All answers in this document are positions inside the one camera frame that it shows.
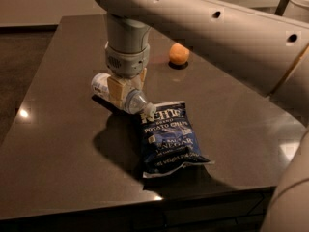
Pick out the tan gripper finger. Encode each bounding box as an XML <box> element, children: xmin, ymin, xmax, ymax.
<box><xmin>107</xmin><ymin>75</ymin><xmax>131</xmax><ymax>110</ymax></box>
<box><xmin>131</xmin><ymin>68</ymin><xmax>147</xmax><ymax>90</ymax></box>

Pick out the clear blue plastic bottle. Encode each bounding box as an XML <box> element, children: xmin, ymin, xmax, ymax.
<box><xmin>91</xmin><ymin>72</ymin><xmax>156</xmax><ymax>118</ymax></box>

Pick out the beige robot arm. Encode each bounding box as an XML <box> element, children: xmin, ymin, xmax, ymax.
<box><xmin>97</xmin><ymin>0</ymin><xmax>309</xmax><ymax>125</ymax></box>

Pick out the blue Kettle chip bag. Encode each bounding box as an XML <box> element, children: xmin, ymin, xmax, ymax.
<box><xmin>136</xmin><ymin>101</ymin><xmax>211</xmax><ymax>179</ymax></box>

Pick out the orange fruit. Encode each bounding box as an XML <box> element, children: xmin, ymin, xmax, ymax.
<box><xmin>169</xmin><ymin>43</ymin><xmax>190</xmax><ymax>65</ymax></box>

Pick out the dark panel behind container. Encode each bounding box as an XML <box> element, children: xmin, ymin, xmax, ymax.
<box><xmin>275</xmin><ymin>0</ymin><xmax>290</xmax><ymax>16</ymax></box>

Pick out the white cylindrical container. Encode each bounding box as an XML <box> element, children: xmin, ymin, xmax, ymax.
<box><xmin>283</xmin><ymin>0</ymin><xmax>309</xmax><ymax>23</ymax></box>

